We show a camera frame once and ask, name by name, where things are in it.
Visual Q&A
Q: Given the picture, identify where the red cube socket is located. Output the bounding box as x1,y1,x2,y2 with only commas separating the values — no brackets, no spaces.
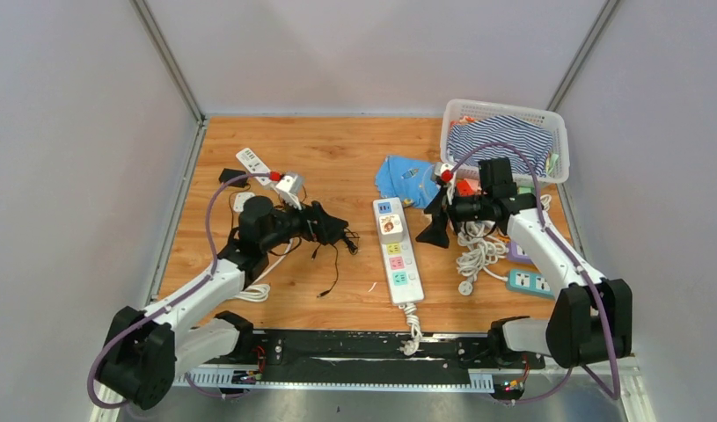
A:
456,178,481,197

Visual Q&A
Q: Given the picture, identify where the white square plug adapter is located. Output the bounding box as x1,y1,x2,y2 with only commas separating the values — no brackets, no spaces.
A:
231,192,255,213

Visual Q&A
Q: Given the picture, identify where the white plastic basket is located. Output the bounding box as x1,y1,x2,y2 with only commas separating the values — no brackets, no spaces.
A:
440,99,570,185

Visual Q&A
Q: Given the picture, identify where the black thin adapter cable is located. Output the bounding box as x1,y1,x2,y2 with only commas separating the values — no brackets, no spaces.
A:
226,186,362,301

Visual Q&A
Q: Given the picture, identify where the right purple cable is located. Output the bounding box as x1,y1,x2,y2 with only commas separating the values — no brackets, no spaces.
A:
439,141,623,406

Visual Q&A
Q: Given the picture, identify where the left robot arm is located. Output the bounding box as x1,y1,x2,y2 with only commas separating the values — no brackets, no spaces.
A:
87,196,348,410

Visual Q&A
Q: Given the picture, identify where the teal power strip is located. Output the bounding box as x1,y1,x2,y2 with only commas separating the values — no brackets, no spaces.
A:
506,269,554,299

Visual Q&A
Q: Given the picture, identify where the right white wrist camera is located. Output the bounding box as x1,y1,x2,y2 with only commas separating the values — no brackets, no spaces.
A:
430,162,457,190

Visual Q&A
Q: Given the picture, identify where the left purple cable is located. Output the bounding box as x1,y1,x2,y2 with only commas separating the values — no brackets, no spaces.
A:
86,170,283,411

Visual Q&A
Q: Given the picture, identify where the small black charger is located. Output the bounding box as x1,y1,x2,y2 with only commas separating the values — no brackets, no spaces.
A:
342,229,361,255

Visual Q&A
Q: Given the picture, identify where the black power adapter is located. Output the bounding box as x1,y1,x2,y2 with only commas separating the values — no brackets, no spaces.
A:
218,168,249,188

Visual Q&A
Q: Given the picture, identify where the white coiled cable bundle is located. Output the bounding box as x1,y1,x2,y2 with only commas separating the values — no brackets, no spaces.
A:
450,193,552,297

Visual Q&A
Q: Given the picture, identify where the green small charger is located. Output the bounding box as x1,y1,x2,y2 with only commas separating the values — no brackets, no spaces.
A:
517,186,536,194

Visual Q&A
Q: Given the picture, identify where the white back power strip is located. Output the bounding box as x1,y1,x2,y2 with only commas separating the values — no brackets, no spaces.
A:
372,197,425,356

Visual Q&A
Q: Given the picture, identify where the purple cable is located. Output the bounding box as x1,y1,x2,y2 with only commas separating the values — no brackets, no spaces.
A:
86,170,283,411
439,141,623,406

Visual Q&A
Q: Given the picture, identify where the purple power strip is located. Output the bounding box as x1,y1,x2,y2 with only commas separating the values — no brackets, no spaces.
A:
506,240,533,266

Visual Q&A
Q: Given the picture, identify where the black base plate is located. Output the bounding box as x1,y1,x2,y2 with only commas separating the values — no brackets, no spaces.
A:
188,330,545,397

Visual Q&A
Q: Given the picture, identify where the blue striped cloth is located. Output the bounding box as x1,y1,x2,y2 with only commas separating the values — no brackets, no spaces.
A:
445,115,554,177

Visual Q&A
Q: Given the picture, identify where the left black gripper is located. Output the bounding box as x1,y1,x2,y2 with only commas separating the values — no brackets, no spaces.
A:
260,193,347,252

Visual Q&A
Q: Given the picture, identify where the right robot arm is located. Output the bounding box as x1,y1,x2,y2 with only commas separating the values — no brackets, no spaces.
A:
416,157,633,368

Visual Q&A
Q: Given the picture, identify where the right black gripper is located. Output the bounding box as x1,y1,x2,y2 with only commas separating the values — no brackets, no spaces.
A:
416,184,492,249

